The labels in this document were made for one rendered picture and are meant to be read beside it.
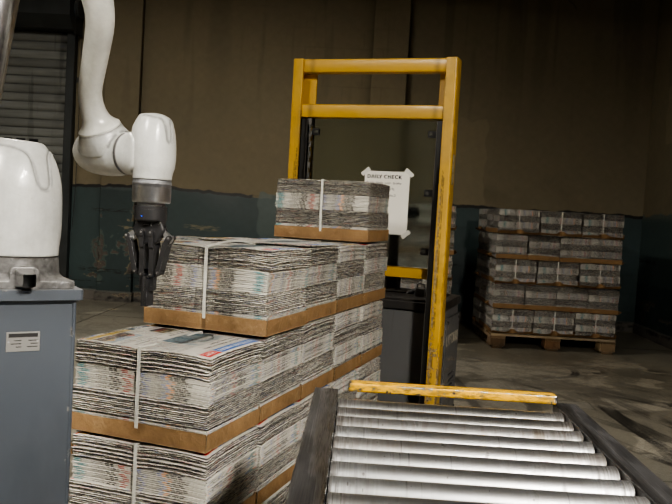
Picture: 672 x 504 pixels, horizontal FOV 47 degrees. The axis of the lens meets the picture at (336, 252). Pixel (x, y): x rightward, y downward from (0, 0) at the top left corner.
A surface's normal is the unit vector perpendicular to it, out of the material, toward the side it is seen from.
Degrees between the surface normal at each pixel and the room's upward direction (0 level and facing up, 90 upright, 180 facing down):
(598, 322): 90
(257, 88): 90
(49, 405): 90
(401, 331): 90
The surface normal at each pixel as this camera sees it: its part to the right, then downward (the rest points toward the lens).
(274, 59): -0.04, 0.05
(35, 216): 0.73, 0.05
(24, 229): 0.51, 0.12
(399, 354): -0.33, 0.03
